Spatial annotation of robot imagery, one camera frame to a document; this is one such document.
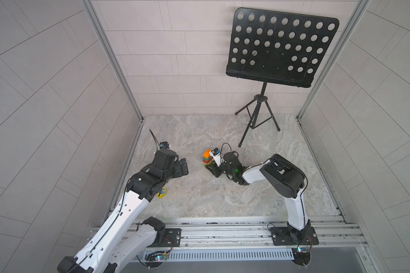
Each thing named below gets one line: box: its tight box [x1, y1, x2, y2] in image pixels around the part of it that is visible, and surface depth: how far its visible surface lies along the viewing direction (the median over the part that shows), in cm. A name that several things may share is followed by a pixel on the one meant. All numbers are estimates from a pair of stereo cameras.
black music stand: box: [225, 7, 340, 148], surface depth 68 cm
